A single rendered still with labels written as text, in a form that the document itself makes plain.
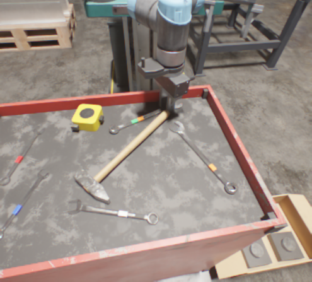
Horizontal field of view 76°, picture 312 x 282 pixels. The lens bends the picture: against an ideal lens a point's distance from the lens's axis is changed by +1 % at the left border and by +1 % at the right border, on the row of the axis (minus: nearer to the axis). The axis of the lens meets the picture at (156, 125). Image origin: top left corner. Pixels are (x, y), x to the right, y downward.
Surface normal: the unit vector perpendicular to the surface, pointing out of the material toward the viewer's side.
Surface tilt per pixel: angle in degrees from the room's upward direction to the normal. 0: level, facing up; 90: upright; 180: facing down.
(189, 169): 0
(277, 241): 0
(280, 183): 0
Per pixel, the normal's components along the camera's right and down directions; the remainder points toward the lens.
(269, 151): 0.02, -0.66
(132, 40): 0.11, 0.75
